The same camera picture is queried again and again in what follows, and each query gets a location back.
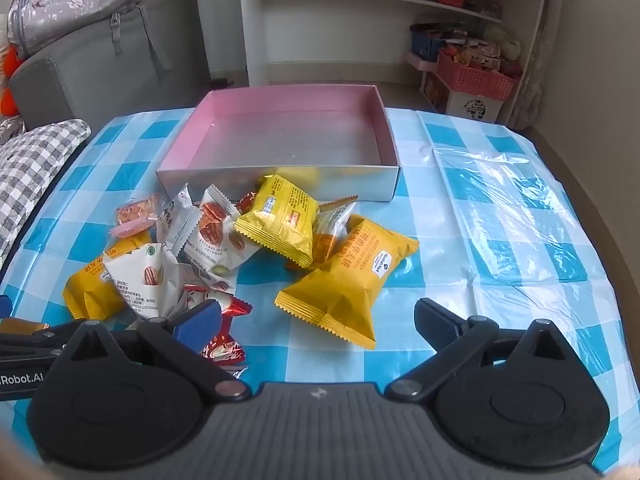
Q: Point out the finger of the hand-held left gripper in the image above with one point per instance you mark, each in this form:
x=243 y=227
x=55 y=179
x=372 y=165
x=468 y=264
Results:
x=30 y=344
x=4 y=305

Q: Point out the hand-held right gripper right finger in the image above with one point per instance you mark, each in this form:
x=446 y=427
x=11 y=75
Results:
x=435 y=325

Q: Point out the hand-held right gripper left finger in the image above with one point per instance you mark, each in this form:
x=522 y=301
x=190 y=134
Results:
x=197 y=327

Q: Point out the red snack packet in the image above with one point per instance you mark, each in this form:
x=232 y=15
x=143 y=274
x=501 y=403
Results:
x=225 y=350

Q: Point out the white almond packet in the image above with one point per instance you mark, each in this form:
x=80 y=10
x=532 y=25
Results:
x=145 y=275

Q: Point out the yellow snack packet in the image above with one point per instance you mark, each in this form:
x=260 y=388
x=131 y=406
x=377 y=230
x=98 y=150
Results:
x=280 y=220
x=90 y=290
x=345 y=285

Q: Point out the white pecan packet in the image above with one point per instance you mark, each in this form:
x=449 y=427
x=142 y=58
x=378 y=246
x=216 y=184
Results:
x=215 y=230

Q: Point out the clear cracker packet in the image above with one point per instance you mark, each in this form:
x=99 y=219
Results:
x=137 y=208

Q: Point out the orange snack packet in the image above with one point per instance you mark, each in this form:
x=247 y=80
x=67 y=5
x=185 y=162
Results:
x=332 y=230

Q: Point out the pink cardboard box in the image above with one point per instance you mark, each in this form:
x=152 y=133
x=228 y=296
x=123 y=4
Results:
x=300 y=130

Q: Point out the blue checked tablecloth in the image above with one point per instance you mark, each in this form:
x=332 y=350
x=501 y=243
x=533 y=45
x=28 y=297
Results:
x=500 y=210

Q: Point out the grey checked pillow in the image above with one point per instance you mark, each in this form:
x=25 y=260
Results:
x=35 y=170

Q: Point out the orange plush toy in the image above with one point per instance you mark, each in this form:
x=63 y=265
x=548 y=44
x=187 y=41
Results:
x=9 y=85

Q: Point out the white storage box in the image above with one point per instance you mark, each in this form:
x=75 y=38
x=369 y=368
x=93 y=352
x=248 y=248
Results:
x=470 y=107

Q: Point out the large pink basket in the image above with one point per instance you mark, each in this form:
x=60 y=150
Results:
x=475 y=80

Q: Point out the grey sofa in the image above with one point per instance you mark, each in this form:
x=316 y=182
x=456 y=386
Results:
x=100 y=70

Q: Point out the pink tray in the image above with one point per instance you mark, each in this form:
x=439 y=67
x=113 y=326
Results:
x=420 y=62

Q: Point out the blue box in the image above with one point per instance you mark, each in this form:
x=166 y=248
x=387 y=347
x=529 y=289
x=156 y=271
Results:
x=427 y=45

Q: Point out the beige plush toy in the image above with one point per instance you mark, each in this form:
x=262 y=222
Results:
x=505 y=42

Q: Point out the white lace curtain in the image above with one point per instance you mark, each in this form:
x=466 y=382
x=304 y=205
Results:
x=540 y=50

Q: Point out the grey printed backpack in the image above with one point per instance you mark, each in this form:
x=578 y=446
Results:
x=65 y=5

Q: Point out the white bookshelf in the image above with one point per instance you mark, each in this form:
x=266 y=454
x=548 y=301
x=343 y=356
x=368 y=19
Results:
x=325 y=35

